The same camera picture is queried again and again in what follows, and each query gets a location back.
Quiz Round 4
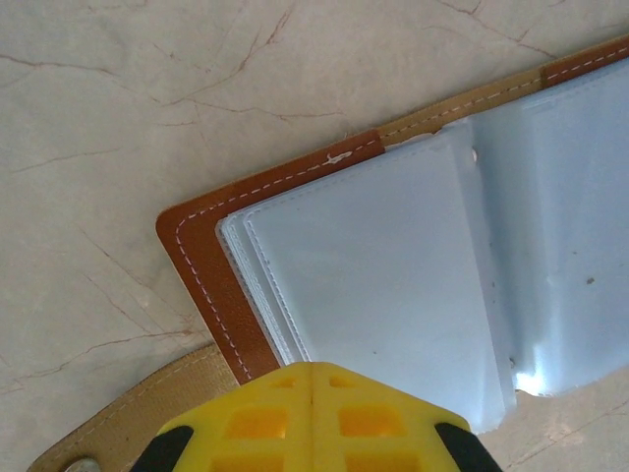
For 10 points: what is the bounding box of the grey orange-edged item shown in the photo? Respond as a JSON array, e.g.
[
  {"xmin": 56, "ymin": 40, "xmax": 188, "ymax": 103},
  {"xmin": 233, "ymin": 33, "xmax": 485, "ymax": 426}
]
[{"xmin": 27, "ymin": 33, "xmax": 629, "ymax": 472}]

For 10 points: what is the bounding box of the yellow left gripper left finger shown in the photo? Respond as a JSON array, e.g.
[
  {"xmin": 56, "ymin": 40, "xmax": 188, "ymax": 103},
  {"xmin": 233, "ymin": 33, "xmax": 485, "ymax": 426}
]
[{"xmin": 126, "ymin": 362, "xmax": 315, "ymax": 472}]

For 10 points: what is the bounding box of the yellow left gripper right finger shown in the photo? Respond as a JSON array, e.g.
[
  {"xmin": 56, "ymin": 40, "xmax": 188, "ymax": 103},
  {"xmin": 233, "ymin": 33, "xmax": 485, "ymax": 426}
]
[{"xmin": 311, "ymin": 362, "xmax": 503, "ymax": 472}]

